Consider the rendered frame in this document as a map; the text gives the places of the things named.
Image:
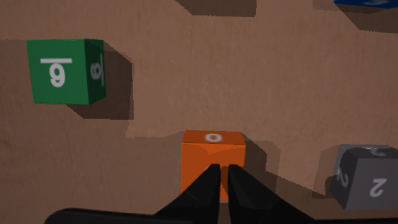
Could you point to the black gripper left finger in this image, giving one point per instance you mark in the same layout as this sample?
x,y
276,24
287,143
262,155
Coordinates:
x,y
198,204

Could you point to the green block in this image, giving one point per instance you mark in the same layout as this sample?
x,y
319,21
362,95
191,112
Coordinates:
x,y
67,71

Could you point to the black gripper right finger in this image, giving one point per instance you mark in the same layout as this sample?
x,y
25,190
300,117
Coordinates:
x,y
250,202

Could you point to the orange block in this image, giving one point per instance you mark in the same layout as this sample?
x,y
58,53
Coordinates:
x,y
200,149

